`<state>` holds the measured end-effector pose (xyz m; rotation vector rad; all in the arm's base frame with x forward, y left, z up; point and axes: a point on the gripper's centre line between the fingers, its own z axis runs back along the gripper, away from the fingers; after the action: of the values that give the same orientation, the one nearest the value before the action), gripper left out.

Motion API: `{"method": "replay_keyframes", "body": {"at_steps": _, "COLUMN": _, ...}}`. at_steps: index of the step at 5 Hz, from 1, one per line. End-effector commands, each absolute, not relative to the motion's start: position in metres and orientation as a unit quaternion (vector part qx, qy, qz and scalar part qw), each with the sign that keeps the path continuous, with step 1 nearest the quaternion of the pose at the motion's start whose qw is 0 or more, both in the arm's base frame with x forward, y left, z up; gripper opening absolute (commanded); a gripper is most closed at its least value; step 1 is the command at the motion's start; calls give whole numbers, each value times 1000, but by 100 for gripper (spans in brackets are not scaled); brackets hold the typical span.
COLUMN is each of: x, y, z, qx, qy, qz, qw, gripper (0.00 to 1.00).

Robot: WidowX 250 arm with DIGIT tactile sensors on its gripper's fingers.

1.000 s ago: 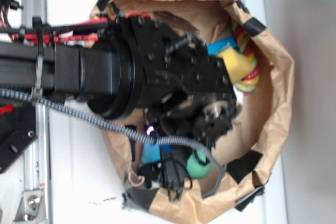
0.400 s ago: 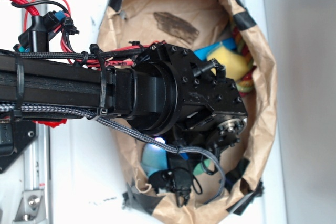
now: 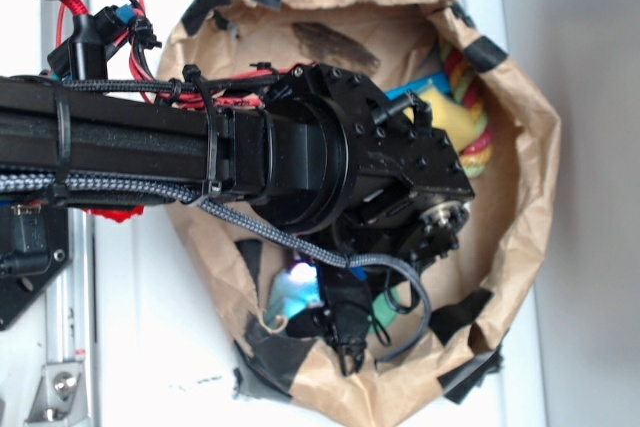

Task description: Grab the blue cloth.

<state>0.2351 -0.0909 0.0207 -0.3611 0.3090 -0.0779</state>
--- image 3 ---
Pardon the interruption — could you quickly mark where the multicolour twisted rope toy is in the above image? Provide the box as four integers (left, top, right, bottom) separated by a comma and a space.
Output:
438, 38, 493, 179

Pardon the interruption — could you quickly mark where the brown paper bag bin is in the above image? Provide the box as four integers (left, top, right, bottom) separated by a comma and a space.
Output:
159, 0, 561, 426

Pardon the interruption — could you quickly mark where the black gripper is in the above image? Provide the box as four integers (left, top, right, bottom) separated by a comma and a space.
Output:
285, 265, 392, 376

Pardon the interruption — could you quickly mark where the yellow sponge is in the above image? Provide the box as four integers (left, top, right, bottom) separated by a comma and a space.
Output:
407, 86, 480, 153

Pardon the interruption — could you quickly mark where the green rubber ball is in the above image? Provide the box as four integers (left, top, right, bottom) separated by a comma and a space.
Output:
373, 287, 399, 328

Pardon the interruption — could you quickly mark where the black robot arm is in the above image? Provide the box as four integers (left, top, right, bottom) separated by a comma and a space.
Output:
1, 64, 474, 374

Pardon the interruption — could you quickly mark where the grey braided cable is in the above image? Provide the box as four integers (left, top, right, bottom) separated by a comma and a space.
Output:
0, 170, 433, 363

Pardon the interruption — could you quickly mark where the blue wooden block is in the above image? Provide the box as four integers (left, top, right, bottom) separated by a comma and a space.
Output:
386, 72, 452, 99

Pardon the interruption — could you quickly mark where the aluminium extrusion rail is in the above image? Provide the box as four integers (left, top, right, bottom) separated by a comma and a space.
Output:
39, 0, 99, 363

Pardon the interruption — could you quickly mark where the metal corner bracket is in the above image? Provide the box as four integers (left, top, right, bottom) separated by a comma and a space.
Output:
23, 361, 92, 427

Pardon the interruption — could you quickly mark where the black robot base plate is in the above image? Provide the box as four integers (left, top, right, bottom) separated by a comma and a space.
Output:
1, 205, 72, 331

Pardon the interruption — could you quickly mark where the light blue cloth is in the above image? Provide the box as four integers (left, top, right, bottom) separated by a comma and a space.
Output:
263, 261, 320, 329

